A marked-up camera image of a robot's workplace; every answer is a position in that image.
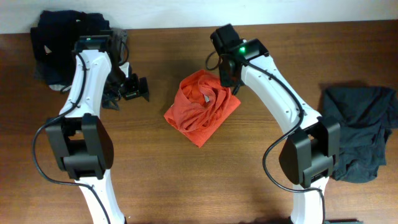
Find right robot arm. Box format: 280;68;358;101
210;24;340;223

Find black folded garment on pile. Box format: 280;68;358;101
30;10;110;85

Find grey folded garment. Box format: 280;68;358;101
30;27;127;91

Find red printed t-shirt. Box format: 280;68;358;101
164;70;241;147

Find dark grey t-shirt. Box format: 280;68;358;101
322;86;397;184

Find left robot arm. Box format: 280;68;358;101
41;34;149;223

